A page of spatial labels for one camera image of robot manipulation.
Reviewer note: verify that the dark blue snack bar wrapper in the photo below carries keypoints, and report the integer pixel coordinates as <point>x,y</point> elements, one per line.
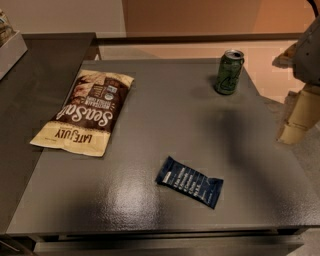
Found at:
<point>190,182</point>

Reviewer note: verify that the green soda can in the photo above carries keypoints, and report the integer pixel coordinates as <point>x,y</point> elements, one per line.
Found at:
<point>230,68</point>

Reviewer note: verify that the Late July chips bag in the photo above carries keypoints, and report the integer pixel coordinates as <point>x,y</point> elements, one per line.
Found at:
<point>85,123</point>

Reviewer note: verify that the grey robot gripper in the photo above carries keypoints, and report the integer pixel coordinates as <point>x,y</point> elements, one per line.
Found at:
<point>308,55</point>

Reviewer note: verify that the grey box on counter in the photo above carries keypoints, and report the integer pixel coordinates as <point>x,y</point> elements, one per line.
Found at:
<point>11,52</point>

